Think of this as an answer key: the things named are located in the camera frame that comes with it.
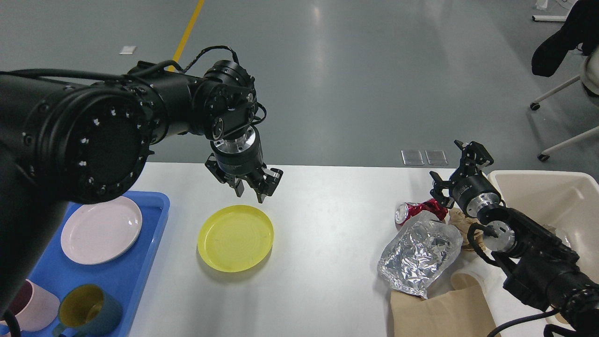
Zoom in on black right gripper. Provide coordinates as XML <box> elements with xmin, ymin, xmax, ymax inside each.
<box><xmin>429</xmin><ymin>140</ymin><xmax>505</xmax><ymax>219</ymax></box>

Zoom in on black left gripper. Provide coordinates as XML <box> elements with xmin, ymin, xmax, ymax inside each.
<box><xmin>205</xmin><ymin>126</ymin><xmax>283</xmax><ymax>204</ymax></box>

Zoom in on yellow plastic plate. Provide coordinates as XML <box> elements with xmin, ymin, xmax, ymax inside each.
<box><xmin>197</xmin><ymin>205</ymin><xmax>275</xmax><ymax>273</ymax></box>

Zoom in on teal mug yellow inside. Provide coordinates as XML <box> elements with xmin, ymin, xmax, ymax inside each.
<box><xmin>51</xmin><ymin>284</ymin><xmax>123</xmax><ymax>337</ymax></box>

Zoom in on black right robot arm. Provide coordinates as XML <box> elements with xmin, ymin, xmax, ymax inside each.
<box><xmin>430</xmin><ymin>140</ymin><xmax>599</xmax><ymax>337</ymax></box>

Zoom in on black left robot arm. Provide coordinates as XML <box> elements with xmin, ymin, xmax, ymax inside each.
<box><xmin>0</xmin><ymin>45</ymin><xmax>283</xmax><ymax>337</ymax></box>

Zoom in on right floor outlet cover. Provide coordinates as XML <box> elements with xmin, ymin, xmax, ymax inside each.
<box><xmin>425</xmin><ymin>150</ymin><xmax>449</xmax><ymax>166</ymax></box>

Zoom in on floor outlet cover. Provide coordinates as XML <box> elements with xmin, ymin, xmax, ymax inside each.
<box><xmin>425</xmin><ymin>150</ymin><xmax>449</xmax><ymax>166</ymax></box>
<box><xmin>401</xmin><ymin>150</ymin><xmax>425</xmax><ymax>166</ymax></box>

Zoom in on left floor outlet cover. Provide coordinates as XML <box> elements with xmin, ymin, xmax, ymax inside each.
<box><xmin>401</xmin><ymin>150</ymin><xmax>425</xmax><ymax>166</ymax></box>

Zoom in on crumpled brown paper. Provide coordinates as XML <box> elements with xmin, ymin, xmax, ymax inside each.
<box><xmin>448</xmin><ymin>207</ymin><xmax>486</xmax><ymax>251</ymax></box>

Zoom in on crushed red soda can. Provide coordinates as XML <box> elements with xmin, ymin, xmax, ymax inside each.
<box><xmin>395</xmin><ymin>198</ymin><xmax>448</xmax><ymax>227</ymax></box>

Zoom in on crumpled silver foil bag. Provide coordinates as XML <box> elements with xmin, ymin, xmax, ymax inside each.
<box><xmin>377</xmin><ymin>211</ymin><xmax>463</xmax><ymax>299</ymax></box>

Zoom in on white paper cup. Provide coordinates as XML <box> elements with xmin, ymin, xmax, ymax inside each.
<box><xmin>451</xmin><ymin>260</ymin><xmax>492</xmax><ymax>293</ymax></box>

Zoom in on beige plastic bin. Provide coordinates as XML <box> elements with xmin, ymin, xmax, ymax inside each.
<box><xmin>488</xmin><ymin>170</ymin><xmax>599</xmax><ymax>282</ymax></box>

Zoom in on brown paper bag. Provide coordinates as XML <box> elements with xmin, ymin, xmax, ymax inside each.
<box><xmin>390</xmin><ymin>285</ymin><xmax>496</xmax><ymax>337</ymax></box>

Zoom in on blue plastic tray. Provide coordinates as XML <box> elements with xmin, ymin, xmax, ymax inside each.
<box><xmin>28</xmin><ymin>190</ymin><xmax>170</xmax><ymax>337</ymax></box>

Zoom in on pink plastic plate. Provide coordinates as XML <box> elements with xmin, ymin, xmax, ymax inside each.
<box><xmin>60</xmin><ymin>196</ymin><xmax>143</xmax><ymax>266</ymax></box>

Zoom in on white office chair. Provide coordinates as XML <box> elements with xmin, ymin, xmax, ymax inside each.
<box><xmin>530</xmin><ymin>47</ymin><xmax>599</xmax><ymax>162</ymax></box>

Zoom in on white desk base far right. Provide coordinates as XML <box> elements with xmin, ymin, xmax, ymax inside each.
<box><xmin>531</xmin><ymin>0</ymin><xmax>578</xmax><ymax>22</ymax></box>

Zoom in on pink plastic mug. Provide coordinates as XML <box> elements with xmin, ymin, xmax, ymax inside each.
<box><xmin>8</xmin><ymin>279</ymin><xmax>60</xmax><ymax>331</ymax></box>

